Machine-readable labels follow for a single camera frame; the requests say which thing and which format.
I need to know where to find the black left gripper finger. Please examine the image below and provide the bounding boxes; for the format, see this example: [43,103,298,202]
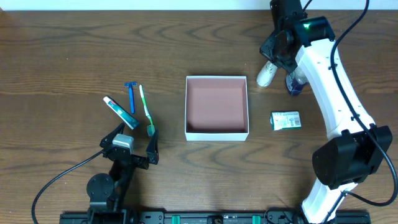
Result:
[146,129,159,165]
[99,123,125,148]

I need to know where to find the green Colgate toothpaste tube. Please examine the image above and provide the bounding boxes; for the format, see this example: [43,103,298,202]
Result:
[103,96,139,129]

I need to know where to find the white shampoo tube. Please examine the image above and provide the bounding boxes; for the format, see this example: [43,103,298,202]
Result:
[256,61,278,88]

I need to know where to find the clear foam pump bottle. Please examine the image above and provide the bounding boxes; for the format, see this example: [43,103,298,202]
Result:
[285,67,308,96]

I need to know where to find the green and white soap box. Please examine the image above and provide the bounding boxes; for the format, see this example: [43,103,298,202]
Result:
[270,111,302,131]

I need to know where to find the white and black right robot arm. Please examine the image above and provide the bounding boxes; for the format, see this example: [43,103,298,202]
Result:
[257,0,392,223]

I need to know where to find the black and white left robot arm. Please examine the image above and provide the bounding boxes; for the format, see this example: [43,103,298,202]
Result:
[86,123,159,223]

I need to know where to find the green and white toothbrush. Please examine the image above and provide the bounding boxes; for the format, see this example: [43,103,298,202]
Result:
[139,85,155,136]

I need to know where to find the blue disposable razor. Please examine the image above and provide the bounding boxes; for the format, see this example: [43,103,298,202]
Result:
[124,82,137,114]

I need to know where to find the white box with pink interior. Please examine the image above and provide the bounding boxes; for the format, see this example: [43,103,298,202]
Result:
[184,75,249,141]

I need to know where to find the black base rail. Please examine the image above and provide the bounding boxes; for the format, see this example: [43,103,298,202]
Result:
[58,208,373,224]

